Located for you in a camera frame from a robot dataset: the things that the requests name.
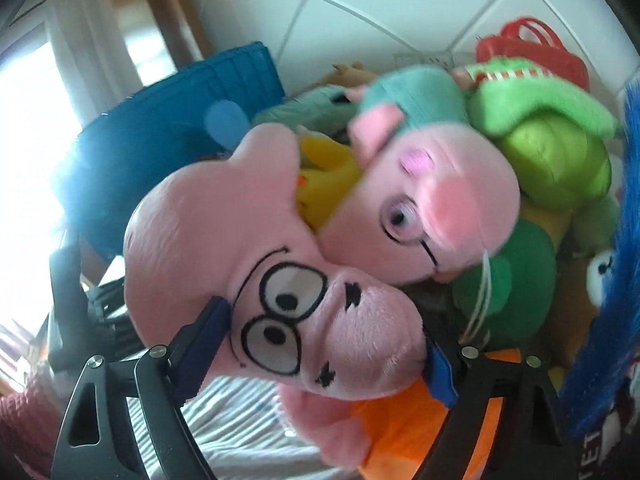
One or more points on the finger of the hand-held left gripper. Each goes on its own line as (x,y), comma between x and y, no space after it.
(65,290)

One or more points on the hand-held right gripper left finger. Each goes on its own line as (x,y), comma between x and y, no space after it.
(200,352)

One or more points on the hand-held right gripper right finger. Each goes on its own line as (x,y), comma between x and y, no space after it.
(442,375)

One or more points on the pink pig plush with glasses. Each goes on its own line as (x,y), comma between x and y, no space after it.
(200,220)

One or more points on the blue plastic crate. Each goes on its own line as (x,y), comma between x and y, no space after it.
(165,125)

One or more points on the person's left forearm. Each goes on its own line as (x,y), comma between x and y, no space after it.
(25,425)

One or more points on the dark green plush toy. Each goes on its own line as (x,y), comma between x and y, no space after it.
(515,270)

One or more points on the pink pig plush teal clothes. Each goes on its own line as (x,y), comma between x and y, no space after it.
(425,200)

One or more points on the black printed cloth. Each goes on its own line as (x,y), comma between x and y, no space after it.
(610,445)

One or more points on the white face plush toy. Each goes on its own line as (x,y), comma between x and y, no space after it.
(600,275)

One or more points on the blue furry plush toy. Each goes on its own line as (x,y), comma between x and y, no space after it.
(620,260)

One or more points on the yellow plush toy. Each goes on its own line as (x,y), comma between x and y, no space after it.
(325,160)

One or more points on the white curtain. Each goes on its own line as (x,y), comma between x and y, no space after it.
(75,60)

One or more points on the blue round-eared plush toy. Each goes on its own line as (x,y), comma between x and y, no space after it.
(225,120)

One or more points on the light green plush toy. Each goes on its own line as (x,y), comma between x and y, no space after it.
(545,160)

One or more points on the teal plush toy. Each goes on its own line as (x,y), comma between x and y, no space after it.
(300,105)

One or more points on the striped brown plush toy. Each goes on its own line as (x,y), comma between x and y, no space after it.
(345,75)

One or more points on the red plastic case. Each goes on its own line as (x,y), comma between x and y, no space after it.
(550,55)

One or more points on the wooden door frame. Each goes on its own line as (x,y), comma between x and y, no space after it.
(160,5)

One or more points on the wall socket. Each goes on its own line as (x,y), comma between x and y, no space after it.
(425,59)

